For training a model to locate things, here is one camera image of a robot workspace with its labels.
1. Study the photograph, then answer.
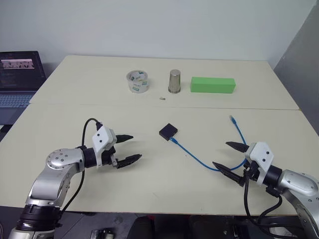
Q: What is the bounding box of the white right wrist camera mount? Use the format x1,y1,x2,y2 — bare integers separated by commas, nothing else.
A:
245,141,275,186

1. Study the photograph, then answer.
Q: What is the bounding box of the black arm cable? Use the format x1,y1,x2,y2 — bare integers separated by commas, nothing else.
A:
243,171,284,228
60,118,103,218

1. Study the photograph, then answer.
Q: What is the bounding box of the dark open laptop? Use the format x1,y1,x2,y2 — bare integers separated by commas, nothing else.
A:
0,51,47,125

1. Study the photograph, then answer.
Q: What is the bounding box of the dark rounded shape under table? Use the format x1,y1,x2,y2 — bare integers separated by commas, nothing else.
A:
133,215,157,239

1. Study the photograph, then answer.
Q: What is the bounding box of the clear packing tape roll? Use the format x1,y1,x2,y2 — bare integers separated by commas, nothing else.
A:
126,70,151,94

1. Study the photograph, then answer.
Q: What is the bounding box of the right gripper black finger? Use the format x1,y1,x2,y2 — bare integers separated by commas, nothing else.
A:
225,141,250,154
212,161,247,187

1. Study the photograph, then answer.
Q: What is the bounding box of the small black box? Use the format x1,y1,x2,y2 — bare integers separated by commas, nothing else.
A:
159,122,179,142

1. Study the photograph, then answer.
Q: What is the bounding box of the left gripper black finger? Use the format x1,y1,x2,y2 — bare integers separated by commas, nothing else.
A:
116,154,143,170
116,134,134,144

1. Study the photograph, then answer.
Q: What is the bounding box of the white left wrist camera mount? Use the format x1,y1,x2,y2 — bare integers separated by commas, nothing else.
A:
91,126,117,167

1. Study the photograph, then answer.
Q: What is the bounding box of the blue cable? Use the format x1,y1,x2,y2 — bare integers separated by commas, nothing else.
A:
170,115,250,173

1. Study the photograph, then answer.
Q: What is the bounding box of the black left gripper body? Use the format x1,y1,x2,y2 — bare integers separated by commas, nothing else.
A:
101,135,119,167

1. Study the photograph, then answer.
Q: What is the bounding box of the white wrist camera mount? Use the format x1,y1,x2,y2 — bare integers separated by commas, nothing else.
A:
245,141,275,186
91,126,117,167

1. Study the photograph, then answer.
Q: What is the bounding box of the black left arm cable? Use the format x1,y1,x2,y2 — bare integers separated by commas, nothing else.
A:
60,118,103,218

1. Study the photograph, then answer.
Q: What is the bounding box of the stainless steel cup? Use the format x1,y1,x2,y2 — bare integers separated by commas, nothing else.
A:
167,69,182,95

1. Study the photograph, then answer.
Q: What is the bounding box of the green rectangular block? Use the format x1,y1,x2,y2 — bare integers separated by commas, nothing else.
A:
190,76,237,95

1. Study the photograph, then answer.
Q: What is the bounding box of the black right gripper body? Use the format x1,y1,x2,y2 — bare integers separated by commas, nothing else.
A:
240,160,261,187

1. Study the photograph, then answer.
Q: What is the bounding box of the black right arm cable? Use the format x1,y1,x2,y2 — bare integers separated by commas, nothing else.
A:
243,171,284,228

